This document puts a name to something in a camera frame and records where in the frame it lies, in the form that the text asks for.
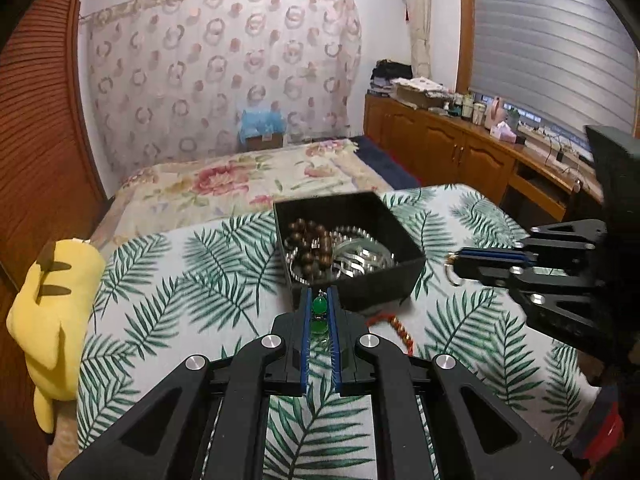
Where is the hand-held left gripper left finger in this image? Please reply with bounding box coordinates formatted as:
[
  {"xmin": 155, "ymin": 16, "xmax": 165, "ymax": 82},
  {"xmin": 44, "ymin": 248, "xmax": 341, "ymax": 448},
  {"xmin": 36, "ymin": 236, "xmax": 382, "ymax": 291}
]
[{"xmin": 57, "ymin": 285, "xmax": 313, "ymax": 480}]

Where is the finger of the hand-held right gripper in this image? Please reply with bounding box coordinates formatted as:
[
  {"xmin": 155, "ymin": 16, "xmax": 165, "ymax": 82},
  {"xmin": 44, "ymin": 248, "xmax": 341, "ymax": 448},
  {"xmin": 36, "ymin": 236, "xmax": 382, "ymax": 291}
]
[
  {"xmin": 456, "ymin": 252, "xmax": 608, "ymax": 356},
  {"xmin": 460, "ymin": 220, "xmax": 608, "ymax": 261}
]

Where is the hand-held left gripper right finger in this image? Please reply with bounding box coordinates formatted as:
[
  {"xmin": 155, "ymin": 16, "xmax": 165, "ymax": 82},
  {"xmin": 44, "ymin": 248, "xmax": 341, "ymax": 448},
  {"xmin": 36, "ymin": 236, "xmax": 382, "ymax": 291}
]
[{"xmin": 327, "ymin": 285, "xmax": 581, "ymax": 480}]

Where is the green bead bracelet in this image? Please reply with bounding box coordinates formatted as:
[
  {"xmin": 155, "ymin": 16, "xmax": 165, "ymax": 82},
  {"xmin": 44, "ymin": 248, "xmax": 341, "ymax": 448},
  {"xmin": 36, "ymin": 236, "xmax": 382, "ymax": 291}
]
[{"xmin": 310, "ymin": 289, "xmax": 332, "ymax": 348}]

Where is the black jewelry box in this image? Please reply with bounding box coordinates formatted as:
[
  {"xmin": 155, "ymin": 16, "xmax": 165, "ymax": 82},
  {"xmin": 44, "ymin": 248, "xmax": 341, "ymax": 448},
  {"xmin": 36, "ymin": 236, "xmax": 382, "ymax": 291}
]
[{"xmin": 272, "ymin": 191, "xmax": 427, "ymax": 313}]

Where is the brown wooden bead bracelet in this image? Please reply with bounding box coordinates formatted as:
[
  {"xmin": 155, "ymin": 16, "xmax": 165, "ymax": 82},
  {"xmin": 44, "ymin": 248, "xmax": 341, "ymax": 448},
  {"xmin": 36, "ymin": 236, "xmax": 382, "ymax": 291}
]
[{"xmin": 285, "ymin": 217, "xmax": 333, "ymax": 281}]

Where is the silver bangle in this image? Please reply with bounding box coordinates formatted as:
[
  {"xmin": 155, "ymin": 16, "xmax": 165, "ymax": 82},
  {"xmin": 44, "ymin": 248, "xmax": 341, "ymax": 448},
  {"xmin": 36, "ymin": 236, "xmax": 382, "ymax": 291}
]
[{"xmin": 335, "ymin": 252, "xmax": 398, "ymax": 278}]

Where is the pale jade bangle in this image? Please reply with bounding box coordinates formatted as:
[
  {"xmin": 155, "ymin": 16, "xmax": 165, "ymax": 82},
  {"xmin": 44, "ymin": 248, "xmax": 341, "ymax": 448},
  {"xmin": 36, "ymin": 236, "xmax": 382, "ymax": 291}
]
[{"xmin": 334, "ymin": 240, "xmax": 393, "ymax": 261}]

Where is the small pale bead bracelet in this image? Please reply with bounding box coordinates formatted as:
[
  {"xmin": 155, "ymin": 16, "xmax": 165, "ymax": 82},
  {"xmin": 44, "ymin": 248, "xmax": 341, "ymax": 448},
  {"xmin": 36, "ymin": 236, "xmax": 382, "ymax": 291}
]
[{"xmin": 327, "ymin": 226, "xmax": 373, "ymax": 243}]

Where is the wooden cabinet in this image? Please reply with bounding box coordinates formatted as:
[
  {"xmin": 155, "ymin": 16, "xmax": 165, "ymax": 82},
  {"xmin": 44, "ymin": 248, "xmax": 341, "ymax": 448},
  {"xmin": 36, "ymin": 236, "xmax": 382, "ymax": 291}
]
[{"xmin": 364, "ymin": 92, "xmax": 606, "ymax": 221}]

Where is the leaf-print cloth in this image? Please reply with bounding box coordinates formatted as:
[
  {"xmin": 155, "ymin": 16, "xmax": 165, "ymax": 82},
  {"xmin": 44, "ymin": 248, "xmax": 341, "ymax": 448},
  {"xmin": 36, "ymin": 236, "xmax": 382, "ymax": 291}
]
[{"xmin": 77, "ymin": 184, "xmax": 601, "ymax": 480}]

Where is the dark blue blanket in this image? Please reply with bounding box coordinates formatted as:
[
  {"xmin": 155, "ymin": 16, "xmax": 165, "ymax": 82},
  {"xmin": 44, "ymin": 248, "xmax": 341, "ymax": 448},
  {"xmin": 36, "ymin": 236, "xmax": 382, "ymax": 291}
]
[{"xmin": 350, "ymin": 135, "xmax": 421, "ymax": 191}]

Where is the pink curved bottle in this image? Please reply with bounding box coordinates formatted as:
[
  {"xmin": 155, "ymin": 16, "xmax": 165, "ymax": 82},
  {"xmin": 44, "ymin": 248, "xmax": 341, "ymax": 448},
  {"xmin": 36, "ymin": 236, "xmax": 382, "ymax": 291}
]
[{"xmin": 482, "ymin": 96, "xmax": 506, "ymax": 128}]

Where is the row of toiletry bottles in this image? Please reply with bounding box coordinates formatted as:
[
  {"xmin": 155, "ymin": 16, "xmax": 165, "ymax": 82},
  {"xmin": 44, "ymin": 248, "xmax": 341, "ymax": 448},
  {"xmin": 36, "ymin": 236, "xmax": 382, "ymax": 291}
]
[{"xmin": 447, "ymin": 91, "xmax": 488, "ymax": 126}]

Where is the large cardboard box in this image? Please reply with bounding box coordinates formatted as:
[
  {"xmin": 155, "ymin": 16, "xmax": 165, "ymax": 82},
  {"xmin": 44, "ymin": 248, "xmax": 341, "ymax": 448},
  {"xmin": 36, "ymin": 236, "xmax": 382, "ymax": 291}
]
[{"xmin": 390, "ymin": 82, "xmax": 446, "ymax": 110}]

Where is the white floral cloth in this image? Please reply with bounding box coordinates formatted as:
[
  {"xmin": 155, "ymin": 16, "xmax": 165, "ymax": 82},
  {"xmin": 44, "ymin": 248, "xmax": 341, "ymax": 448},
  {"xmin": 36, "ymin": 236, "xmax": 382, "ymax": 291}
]
[{"xmin": 390, "ymin": 76, "xmax": 451, "ymax": 93}]

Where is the floral bedspread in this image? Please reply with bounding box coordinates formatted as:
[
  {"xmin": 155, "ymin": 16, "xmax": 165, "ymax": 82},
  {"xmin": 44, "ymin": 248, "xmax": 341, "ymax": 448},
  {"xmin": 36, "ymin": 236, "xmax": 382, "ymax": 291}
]
[{"xmin": 90, "ymin": 137, "xmax": 396, "ymax": 251}]

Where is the red blanket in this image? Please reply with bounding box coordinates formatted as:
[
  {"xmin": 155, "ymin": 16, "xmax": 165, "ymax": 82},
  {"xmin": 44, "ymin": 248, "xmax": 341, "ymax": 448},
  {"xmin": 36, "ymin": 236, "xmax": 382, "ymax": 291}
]
[{"xmin": 570, "ymin": 400, "xmax": 626, "ymax": 456}]

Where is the grey window blind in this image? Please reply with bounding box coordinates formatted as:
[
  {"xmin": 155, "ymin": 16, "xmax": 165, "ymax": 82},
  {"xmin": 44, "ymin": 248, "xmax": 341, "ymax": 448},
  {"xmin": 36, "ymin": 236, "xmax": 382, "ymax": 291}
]
[{"xmin": 470, "ymin": 0, "xmax": 640, "ymax": 136}]

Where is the stack of dark clothes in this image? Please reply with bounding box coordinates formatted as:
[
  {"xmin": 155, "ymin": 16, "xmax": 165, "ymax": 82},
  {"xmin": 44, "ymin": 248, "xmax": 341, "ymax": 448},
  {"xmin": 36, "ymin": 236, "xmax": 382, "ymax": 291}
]
[{"xmin": 371, "ymin": 60, "xmax": 413, "ymax": 96}]

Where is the small cardboard box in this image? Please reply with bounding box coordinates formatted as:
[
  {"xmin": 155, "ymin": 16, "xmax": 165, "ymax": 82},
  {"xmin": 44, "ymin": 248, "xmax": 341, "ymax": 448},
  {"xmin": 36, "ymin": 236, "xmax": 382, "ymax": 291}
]
[{"xmin": 242, "ymin": 132, "xmax": 286, "ymax": 151}]

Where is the blue plastic bag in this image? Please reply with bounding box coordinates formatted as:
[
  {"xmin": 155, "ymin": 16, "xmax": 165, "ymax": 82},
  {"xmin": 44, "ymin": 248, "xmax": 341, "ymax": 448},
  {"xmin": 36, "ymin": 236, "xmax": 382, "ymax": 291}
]
[{"xmin": 239, "ymin": 107, "xmax": 288, "ymax": 141}]

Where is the cream lace curtain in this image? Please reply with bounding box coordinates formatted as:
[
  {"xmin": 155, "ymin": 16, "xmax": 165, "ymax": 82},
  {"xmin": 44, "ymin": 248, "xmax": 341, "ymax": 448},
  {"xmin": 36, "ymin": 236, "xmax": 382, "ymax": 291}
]
[{"xmin": 400, "ymin": 0, "xmax": 433, "ymax": 78}]

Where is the yellow plush toy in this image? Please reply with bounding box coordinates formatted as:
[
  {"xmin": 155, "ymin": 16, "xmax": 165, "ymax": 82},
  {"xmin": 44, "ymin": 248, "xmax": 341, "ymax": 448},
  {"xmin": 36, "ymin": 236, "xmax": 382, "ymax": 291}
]
[{"xmin": 6, "ymin": 237, "xmax": 107, "ymax": 433}]

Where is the circle-print curtain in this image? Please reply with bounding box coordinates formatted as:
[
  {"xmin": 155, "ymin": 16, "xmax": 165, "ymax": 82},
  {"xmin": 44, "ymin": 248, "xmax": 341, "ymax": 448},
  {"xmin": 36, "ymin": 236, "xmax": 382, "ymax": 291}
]
[{"xmin": 82, "ymin": 0, "xmax": 363, "ymax": 181}]

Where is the brown slatted wardrobe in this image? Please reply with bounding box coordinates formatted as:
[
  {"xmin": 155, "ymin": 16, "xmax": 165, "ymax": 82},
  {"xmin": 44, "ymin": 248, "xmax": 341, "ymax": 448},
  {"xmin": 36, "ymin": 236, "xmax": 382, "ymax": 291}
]
[{"xmin": 0, "ymin": 0, "xmax": 108, "ymax": 461}]

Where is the red cord bead bracelet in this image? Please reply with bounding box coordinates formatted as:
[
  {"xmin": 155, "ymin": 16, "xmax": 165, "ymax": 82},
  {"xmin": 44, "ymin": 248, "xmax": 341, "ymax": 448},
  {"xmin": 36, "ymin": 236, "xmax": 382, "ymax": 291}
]
[{"xmin": 367, "ymin": 312, "xmax": 416, "ymax": 356}]

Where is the wooden window frame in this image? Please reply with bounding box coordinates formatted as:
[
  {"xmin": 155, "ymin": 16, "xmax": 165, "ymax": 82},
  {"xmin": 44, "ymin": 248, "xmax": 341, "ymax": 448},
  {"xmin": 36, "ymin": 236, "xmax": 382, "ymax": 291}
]
[{"xmin": 457, "ymin": 0, "xmax": 476, "ymax": 93}]

